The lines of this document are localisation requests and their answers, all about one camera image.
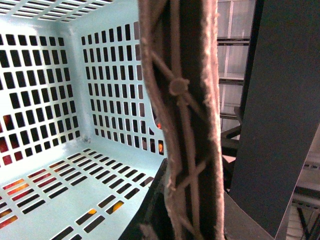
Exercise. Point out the black fruit display shelf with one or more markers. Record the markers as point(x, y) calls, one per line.
point(271, 48)

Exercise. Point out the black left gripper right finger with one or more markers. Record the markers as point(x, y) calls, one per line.
point(240, 226)

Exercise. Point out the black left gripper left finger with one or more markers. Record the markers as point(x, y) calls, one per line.
point(151, 222)

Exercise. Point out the brown basket handle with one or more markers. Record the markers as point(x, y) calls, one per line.
point(179, 53)

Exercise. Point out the light blue plastic basket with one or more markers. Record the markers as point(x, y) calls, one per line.
point(79, 147)

